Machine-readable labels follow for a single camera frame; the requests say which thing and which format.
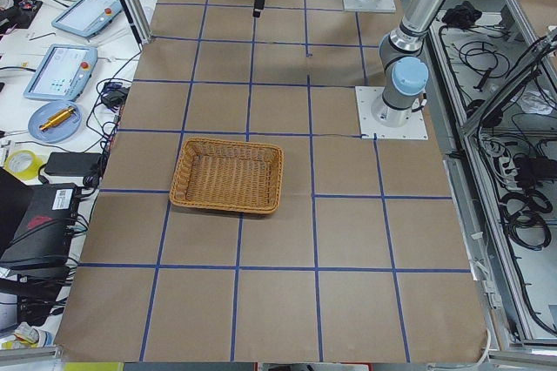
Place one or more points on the teach pendant near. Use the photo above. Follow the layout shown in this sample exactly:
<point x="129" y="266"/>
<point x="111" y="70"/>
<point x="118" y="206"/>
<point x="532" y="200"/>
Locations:
<point x="63" y="73"/>

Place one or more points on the teach pendant far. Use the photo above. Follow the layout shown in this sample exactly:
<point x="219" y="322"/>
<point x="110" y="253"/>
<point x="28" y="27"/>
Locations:
<point x="86" y="18"/>

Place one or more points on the brown wicker basket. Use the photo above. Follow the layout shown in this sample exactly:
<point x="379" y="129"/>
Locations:
<point x="224" y="175"/>

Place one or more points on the brass cylinder tool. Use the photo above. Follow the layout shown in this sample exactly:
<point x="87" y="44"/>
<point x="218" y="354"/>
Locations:
<point x="58" y="118"/>

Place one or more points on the black computer box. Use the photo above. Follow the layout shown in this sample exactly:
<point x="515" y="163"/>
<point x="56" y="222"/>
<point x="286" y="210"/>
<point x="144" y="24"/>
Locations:
<point x="35" y="223"/>

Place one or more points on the tape roll on desk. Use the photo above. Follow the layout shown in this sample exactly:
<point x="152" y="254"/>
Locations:
<point x="23" y="165"/>

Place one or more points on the blue plate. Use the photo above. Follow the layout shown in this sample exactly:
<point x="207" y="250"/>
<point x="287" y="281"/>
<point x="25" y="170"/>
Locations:
<point x="59" y="133"/>

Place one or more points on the black power adapter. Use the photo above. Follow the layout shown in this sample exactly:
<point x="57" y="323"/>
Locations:
<point x="72" y="164"/>

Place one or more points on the teach pendant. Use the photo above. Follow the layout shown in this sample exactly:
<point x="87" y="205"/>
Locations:
<point x="86" y="18"/>
<point x="63" y="73"/>

